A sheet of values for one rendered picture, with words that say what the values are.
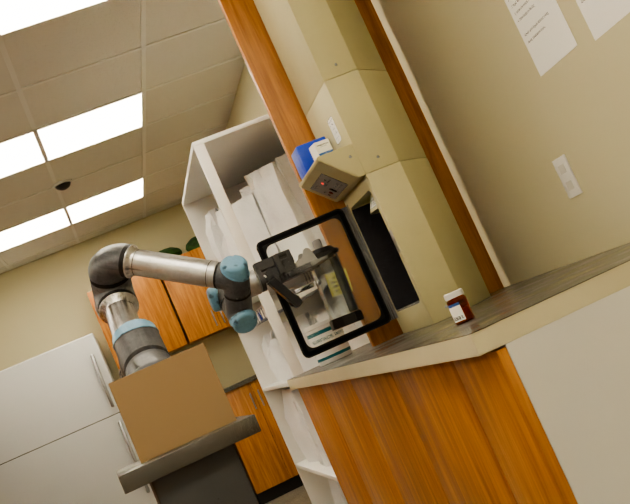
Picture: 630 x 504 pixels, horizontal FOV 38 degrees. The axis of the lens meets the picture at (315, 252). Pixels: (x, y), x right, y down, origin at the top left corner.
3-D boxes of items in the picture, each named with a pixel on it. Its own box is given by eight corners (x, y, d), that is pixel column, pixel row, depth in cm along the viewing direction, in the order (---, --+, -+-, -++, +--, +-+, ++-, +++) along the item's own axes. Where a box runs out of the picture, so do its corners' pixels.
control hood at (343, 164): (342, 200, 294) (330, 172, 294) (366, 174, 262) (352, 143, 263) (310, 213, 291) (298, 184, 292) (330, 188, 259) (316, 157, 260)
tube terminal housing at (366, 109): (470, 303, 295) (372, 90, 302) (509, 289, 264) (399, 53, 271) (403, 333, 289) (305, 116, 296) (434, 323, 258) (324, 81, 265)
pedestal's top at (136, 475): (125, 494, 193) (117, 477, 193) (122, 486, 223) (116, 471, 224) (261, 430, 202) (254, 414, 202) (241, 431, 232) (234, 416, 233)
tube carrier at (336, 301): (359, 316, 275) (333, 251, 277) (367, 312, 265) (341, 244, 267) (326, 329, 273) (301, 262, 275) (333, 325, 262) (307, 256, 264)
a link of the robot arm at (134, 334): (119, 353, 216) (105, 320, 226) (127, 393, 224) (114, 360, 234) (168, 338, 220) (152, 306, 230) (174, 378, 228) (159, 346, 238)
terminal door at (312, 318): (393, 321, 288) (341, 206, 292) (305, 360, 284) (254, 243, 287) (392, 321, 289) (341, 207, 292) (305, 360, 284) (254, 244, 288)
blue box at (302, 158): (330, 170, 291) (318, 144, 292) (336, 161, 281) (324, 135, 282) (302, 181, 289) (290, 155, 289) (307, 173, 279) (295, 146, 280)
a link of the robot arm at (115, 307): (125, 388, 223) (84, 266, 264) (134, 430, 232) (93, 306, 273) (172, 374, 227) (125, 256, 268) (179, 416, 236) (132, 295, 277)
